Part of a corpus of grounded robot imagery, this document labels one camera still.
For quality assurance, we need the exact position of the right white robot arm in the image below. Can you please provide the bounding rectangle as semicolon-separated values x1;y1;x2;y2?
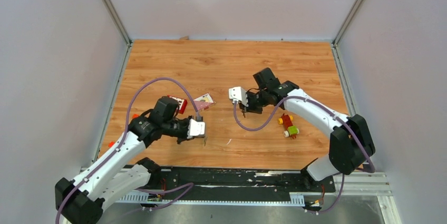
228;67;376;191

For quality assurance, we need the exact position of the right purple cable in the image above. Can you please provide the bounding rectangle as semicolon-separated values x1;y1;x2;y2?
232;95;376;174

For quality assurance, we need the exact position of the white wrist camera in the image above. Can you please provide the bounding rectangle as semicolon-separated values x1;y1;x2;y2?
228;86;248;107
187;119;206;139

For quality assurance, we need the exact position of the pink card box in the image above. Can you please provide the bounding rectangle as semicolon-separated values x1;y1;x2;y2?
194;93;216;111

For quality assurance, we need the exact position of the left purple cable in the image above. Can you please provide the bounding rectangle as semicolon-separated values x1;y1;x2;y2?
55;77;204;224

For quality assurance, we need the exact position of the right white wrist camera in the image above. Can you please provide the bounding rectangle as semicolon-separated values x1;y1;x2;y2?
228;86;248;107

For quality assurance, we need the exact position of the purple cable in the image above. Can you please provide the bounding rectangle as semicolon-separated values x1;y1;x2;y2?
55;77;204;224
232;95;376;174

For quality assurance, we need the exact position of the red paint tray box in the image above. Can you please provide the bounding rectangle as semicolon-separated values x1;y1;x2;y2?
168;95;188;114

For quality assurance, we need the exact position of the colourful toy block car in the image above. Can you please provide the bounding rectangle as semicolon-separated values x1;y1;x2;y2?
277;113;299;139

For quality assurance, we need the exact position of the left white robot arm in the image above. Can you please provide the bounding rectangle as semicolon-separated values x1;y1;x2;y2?
55;96;206;223

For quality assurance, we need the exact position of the white slotted cable duct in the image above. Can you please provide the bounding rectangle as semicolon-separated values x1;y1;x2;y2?
117;188;305;207

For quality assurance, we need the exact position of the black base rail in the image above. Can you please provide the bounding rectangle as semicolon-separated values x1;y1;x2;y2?
143;167;336;197

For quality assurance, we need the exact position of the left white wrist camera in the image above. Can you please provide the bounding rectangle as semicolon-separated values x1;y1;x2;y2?
187;119;206;139

